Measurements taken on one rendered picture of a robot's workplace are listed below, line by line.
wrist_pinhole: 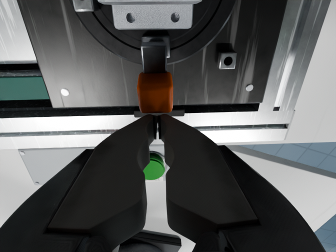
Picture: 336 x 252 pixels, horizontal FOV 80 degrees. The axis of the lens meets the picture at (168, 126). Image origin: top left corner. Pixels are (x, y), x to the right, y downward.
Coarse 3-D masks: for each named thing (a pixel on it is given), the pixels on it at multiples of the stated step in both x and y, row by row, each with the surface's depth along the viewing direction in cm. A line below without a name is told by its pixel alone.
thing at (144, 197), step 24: (144, 120) 11; (120, 144) 9; (144, 144) 10; (96, 168) 8; (120, 168) 8; (72, 192) 7; (96, 192) 7; (120, 192) 7; (144, 192) 8; (72, 216) 6; (96, 216) 6; (120, 216) 6; (144, 216) 8; (120, 240) 7
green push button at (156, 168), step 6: (150, 156) 27; (156, 156) 27; (150, 162) 27; (156, 162) 27; (162, 162) 27; (144, 168) 27; (150, 168) 27; (156, 168) 27; (162, 168) 28; (144, 174) 28; (150, 174) 28; (156, 174) 28; (162, 174) 28
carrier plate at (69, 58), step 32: (32, 0) 17; (64, 0) 18; (256, 0) 18; (32, 32) 19; (64, 32) 19; (224, 32) 19; (256, 32) 19; (64, 64) 20; (96, 64) 20; (128, 64) 20; (192, 64) 21; (256, 64) 21; (64, 96) 22; (96, 96) 22; (128, 96) 22; (192, 96) 23; (224, 96) 23; (256, 96) 23
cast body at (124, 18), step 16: (112, 0) 8; (128, 0) 8; (144, 0) 8; (160, 0) 8; (176, 0) 8; (192, 0) 8; (128, 16) 11; (144, 16) 11; (160, 16) 11; (176, 16) 11; (192, 16) 11
